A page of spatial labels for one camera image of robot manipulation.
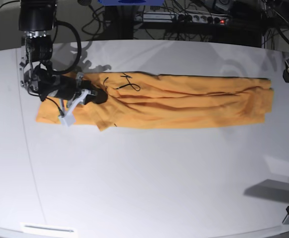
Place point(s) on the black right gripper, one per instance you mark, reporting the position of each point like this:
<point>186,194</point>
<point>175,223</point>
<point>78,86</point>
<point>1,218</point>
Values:
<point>66,88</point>

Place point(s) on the yellow T-shirt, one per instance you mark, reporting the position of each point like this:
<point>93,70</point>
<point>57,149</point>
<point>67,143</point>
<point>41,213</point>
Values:
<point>140,100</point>

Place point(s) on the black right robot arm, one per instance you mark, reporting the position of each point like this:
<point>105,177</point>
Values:
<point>38,77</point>

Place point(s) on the white power strip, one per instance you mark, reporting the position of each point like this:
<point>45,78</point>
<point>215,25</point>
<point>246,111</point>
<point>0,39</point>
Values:
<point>156,17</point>

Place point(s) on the white flat bar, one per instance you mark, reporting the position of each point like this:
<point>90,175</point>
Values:
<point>39,228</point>

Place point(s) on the black power strip red switch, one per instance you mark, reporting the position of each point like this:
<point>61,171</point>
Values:
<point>208,19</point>

